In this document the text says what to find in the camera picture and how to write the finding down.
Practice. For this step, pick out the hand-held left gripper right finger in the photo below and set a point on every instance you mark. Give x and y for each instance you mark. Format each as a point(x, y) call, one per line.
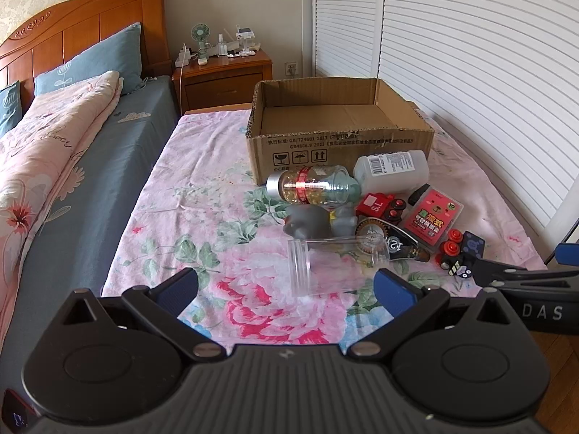
point(393, 290)

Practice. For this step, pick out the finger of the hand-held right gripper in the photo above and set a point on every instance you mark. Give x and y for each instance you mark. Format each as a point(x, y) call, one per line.
point(569, 253)
point(506, 273)

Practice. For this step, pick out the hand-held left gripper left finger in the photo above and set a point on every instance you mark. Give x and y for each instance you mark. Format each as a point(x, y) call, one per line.
point(178, 290)

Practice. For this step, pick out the round tape measure gadget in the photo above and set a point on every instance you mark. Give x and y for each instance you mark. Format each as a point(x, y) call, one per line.
point(398, 244)

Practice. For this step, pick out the red card game box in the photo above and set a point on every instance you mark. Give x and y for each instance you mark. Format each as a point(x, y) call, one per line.
point(429, 221)

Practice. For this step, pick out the clear plastic jar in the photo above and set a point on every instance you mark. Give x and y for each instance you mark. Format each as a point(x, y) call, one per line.
point(316, 262)

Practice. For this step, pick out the red toy fire truck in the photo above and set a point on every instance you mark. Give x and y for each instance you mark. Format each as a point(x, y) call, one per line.
point(373, 205)

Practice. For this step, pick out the small black clip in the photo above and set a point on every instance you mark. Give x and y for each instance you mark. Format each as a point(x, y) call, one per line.
point(418, 194)

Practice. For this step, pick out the grey elephant toy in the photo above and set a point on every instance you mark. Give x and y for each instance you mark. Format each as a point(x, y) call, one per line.
point(307, 224)

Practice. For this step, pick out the white plastic bottle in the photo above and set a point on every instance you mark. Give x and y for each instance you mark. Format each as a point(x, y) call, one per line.
point(393, 169)

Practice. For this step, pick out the glass jar of yellow capsules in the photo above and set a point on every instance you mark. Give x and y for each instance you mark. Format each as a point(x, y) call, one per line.
point(312, 185)

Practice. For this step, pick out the brown cardboard box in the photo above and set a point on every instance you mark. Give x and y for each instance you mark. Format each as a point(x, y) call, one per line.
point(316, 149)

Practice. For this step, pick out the grey-blue bed sheet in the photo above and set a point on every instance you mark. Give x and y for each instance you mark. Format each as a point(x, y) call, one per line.
point(113, 158)

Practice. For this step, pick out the white louvered closet door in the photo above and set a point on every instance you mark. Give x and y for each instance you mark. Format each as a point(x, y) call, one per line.
point(475, 77)
point(348, 18)

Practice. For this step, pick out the pink floral quilt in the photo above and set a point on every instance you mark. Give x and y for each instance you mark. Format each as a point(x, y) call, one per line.
point(40, 144)

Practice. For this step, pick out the wooden nightstand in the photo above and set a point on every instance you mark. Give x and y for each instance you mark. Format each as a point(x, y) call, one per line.
point(217, 86)

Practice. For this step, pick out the white power strip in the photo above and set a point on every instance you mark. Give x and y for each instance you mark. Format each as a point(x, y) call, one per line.
point(183, 58)

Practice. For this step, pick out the small clear spray bottle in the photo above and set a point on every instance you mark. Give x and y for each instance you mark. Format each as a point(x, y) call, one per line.
point(221, 47)

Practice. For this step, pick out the small blue pillow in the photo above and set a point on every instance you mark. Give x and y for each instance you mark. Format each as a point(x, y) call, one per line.
point(9, 108)

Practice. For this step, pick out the large blue pillow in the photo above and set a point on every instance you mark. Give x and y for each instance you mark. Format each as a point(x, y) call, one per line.
point(99, 54)

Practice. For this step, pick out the small green fan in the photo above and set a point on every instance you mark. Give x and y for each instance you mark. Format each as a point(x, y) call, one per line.
point(198, 34)

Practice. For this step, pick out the white phone stand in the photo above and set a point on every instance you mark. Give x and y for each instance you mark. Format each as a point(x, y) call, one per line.
point(244, 38)

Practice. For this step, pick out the wooden headboard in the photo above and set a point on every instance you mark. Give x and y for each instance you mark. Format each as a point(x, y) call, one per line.
point(90, 13)

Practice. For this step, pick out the white wall socket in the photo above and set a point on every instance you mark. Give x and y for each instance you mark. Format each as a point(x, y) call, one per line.
point(291, 68)

